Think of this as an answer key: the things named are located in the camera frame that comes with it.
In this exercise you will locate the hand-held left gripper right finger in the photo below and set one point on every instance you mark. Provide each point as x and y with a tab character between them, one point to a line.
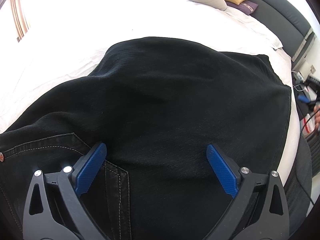
222	172

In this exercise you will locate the bed with white sheet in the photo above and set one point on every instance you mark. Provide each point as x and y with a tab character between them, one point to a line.
62	42

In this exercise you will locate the dark grey padded headboard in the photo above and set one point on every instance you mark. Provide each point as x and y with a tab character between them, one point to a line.
282	7

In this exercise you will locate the person's right hand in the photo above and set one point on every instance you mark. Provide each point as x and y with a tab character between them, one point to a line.
317	120

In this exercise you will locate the striped beige curtain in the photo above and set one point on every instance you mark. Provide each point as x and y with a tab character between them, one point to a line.
18	17

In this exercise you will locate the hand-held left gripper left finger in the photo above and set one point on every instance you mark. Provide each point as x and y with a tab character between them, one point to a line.
91	170

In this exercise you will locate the purple pillow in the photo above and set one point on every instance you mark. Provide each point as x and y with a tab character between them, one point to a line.
246	6

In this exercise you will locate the black pants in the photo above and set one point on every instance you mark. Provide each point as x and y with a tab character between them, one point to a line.
175	100

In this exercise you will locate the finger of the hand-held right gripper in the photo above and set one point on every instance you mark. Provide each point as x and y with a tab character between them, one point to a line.
304	99

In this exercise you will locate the wall socket plate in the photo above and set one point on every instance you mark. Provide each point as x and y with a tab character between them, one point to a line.
313	67

